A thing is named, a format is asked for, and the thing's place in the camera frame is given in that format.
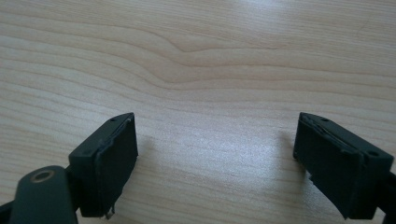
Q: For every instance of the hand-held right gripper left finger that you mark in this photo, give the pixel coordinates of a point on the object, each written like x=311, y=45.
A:
x=106, y=168

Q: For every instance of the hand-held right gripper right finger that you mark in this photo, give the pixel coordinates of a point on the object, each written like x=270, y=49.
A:
x=336, y=168

